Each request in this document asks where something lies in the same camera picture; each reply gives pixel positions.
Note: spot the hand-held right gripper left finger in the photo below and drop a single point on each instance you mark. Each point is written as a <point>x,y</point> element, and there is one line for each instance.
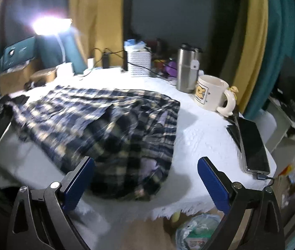
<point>81,182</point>

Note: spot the blue plaid pants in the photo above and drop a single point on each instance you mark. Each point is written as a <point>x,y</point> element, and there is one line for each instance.
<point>98,125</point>

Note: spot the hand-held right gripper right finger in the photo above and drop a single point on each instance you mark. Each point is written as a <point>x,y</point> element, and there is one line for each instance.
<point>212,185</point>

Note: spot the black smartphone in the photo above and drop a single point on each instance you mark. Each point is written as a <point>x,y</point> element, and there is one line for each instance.
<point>254,145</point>

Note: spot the dark flat phone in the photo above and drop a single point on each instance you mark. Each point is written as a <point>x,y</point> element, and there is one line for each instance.
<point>232,132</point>

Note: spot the white woven basket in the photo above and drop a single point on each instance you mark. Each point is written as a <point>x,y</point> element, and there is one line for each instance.
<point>139,63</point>

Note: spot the teal curtain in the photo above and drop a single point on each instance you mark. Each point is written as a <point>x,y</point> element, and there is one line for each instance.
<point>280,31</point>
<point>48,52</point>

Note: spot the teal printed box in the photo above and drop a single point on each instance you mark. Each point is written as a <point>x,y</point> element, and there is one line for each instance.
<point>20,53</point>

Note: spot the yellow curtain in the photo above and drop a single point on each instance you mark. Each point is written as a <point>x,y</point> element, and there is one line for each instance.
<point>249,44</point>
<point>98,18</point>

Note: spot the tan round container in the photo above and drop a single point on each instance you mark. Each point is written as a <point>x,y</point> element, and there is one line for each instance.
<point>44,75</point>

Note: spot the blue face mask pack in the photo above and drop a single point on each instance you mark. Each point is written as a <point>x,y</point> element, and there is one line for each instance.
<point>134,45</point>

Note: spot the white lamp base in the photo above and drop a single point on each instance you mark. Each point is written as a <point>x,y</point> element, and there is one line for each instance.
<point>64,69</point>

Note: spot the clear trash bag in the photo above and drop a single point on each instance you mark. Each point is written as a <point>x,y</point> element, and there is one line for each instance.
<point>196,231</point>

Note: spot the white fluffy table cover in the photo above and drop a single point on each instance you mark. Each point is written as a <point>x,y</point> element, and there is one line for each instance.
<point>202,125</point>

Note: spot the white power strip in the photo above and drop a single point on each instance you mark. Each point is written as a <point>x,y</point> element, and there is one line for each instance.
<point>111,70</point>

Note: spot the cardboard box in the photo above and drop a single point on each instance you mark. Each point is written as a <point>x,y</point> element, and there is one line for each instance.
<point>14,79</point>

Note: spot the white charger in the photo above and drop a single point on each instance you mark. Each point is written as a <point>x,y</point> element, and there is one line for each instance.
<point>90,63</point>

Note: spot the stainless steel tumbler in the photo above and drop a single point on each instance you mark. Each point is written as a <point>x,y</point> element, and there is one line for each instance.
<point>186,70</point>

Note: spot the purple object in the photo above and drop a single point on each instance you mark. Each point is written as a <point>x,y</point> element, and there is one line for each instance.
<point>170,68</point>

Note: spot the white shelf unit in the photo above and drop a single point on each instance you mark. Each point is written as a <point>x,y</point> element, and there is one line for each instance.
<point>280,127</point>

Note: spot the cream cartoon mug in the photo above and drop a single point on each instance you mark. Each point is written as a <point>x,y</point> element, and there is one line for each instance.
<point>209,93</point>

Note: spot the black charger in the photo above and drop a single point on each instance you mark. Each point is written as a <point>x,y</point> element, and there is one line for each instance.
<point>106,60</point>

